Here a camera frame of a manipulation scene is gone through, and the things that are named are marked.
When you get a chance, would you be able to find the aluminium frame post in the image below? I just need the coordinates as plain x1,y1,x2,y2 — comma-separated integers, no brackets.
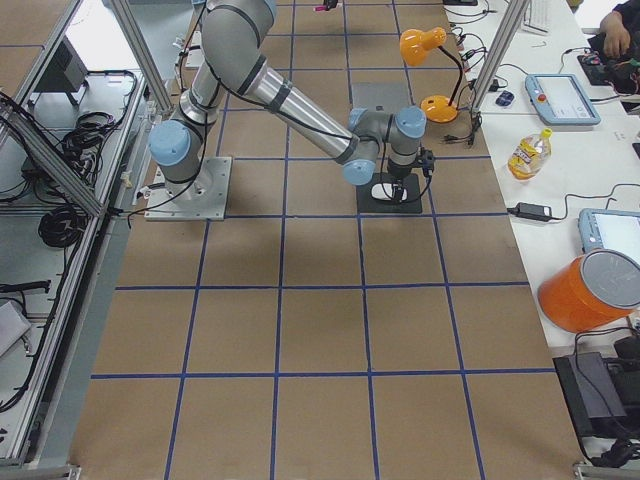
469,0,527,116

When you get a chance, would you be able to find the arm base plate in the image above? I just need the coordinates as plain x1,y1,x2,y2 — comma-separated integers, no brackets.
144,157,233,221

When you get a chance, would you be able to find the yellow drink bottle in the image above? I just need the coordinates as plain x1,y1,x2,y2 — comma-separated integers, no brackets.
507,128,553,181

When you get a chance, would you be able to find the orange desk lamp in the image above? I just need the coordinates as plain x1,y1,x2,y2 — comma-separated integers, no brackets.
399,27,460,125

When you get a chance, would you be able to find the black power adapter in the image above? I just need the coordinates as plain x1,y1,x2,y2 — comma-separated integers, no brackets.
514,202,553,222

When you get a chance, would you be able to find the silver laptop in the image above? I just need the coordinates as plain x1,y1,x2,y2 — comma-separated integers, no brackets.
350,82,411,120

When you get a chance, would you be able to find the orange bucket with lid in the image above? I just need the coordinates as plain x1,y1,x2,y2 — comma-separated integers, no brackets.
537,249,639,333

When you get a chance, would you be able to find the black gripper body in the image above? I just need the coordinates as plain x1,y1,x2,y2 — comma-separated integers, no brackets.
387,162,418,184

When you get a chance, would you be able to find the blue teach pendant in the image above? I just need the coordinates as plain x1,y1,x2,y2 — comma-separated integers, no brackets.
524,74,601,126
578,208,639,263

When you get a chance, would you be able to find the person at desk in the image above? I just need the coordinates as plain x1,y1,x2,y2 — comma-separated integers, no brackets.
588,0,639,95

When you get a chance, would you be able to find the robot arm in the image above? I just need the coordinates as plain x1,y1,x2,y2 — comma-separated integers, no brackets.
149,1,433,204

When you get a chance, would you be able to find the white computer mouse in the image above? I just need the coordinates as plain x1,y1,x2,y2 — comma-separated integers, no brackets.
370,182,404,203

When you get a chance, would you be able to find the black mousepad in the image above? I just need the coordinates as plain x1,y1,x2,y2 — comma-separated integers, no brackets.
356,172,423,214

